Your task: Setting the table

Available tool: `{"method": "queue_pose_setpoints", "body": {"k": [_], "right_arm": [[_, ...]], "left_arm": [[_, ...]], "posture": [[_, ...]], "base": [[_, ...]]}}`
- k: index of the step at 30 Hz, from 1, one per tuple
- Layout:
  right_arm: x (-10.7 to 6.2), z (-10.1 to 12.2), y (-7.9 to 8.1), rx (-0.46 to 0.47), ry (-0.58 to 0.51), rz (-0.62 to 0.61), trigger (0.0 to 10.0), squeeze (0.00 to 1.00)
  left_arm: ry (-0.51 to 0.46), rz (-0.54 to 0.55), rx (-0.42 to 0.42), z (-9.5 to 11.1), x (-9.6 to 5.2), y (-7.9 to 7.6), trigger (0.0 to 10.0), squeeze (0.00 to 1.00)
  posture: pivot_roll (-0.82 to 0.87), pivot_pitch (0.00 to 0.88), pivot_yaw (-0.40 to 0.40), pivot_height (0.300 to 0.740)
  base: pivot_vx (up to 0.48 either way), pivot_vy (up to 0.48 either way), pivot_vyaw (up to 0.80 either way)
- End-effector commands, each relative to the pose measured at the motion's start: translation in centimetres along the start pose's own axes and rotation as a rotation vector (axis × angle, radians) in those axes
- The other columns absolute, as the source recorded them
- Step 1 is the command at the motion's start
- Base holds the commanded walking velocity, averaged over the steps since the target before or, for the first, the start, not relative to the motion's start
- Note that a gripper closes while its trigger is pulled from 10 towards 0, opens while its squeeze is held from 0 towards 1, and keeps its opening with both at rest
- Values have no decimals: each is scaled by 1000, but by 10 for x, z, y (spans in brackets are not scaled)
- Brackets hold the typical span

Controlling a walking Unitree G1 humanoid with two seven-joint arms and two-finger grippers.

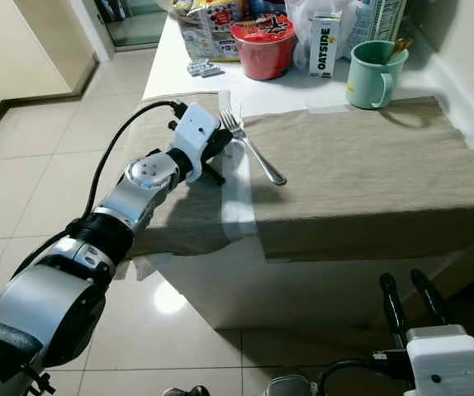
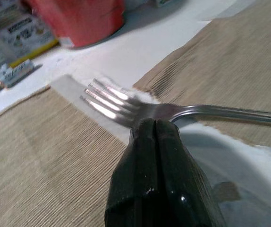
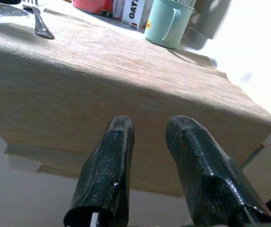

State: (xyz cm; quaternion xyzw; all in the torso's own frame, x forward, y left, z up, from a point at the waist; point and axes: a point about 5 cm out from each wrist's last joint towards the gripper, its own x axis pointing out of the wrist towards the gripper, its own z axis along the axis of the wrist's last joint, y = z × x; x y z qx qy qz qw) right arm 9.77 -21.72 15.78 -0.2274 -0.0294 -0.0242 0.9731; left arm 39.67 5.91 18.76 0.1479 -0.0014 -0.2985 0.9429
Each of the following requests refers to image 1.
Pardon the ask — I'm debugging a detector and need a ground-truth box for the red instant noodle bowl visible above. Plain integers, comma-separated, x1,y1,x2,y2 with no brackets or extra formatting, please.
230,15,297,82

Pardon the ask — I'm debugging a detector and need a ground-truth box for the glass sliding door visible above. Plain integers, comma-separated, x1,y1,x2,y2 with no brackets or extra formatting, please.
68,0,168,59

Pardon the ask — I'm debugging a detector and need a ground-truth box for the white Oatside drink carton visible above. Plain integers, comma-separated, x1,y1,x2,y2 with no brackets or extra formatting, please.
307,12,344,79

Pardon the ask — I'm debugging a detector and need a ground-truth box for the gold spoon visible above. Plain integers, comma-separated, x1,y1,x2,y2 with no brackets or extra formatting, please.
382,37,415,65

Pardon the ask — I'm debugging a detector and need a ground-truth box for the cream crackers box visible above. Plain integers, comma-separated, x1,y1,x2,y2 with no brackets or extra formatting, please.
348,0,407,50

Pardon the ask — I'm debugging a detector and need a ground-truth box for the silver metal fork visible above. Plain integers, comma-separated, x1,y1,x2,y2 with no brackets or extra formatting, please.
219,110,287,186

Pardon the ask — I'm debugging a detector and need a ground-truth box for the green mug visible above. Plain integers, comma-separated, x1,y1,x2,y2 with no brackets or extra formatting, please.
346,40,410,110

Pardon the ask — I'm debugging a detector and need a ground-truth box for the cream kitchen cabinet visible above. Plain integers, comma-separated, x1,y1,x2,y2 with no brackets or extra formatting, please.
0,0,85,149

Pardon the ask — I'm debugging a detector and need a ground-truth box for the instant noodle multipack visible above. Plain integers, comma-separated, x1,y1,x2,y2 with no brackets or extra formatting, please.
175,0,244,60

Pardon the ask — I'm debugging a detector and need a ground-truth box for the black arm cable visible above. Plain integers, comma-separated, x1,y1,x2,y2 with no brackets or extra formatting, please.
87,99,184,219
315,355,411,396

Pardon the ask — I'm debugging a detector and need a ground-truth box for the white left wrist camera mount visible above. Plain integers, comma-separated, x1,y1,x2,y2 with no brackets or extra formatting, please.
171,103,221,162

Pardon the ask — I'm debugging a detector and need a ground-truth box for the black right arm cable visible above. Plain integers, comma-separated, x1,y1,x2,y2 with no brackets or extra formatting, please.
315,355,411,396

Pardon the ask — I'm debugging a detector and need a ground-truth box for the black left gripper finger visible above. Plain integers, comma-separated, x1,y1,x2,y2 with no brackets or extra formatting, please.
208,124,236,164

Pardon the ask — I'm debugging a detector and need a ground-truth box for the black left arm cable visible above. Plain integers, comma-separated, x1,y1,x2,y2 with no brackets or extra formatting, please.
87,99,184,219

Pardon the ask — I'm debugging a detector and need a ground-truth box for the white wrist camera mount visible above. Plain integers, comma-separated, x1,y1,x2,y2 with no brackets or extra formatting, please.
171,103,221,162
405,324,474,396

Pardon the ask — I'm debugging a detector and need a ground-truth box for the white plastic bag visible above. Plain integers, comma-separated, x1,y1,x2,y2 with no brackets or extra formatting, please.
287,0,370,71

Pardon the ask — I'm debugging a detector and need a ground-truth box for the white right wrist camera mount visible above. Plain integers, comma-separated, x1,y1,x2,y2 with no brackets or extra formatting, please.
405,324,474,396

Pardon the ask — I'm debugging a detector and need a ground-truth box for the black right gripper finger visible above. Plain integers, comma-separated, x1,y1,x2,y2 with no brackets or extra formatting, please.
379,273,410,351
410,268,454,329

